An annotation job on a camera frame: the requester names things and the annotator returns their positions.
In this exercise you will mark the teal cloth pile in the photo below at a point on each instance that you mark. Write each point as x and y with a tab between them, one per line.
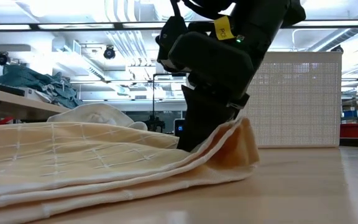
26	79

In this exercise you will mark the white towel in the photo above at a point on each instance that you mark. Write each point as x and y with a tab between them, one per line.
95	115

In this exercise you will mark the black thin metal stand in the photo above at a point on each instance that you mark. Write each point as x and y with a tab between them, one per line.
153	93

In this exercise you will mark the white box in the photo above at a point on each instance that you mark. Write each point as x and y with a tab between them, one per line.
37	95

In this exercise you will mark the yellow checked towel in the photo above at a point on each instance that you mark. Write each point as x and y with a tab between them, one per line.
89	161

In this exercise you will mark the wooden workbench with grey legs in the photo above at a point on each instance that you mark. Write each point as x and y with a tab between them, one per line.
17	107

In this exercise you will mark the white perforated plastic basket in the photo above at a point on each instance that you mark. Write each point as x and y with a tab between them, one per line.
297	102

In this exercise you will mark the red clamp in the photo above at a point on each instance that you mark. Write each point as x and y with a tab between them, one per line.
2	120

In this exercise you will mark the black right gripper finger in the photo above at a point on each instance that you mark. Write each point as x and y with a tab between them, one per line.
204	124

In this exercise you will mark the white digital timer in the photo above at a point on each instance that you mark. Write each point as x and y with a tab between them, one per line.
179	127

